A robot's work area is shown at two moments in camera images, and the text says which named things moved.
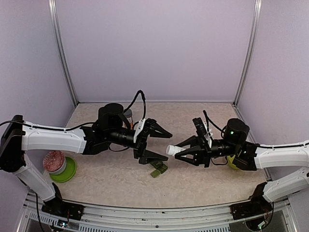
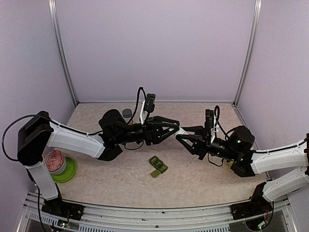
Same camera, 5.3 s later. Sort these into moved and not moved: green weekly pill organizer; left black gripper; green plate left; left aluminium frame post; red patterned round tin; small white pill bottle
Moved: left black gripper; small white pill bottle
Not moved: left aluminium frame post; green weekly pill organizer; red patterned round tin; green plate left
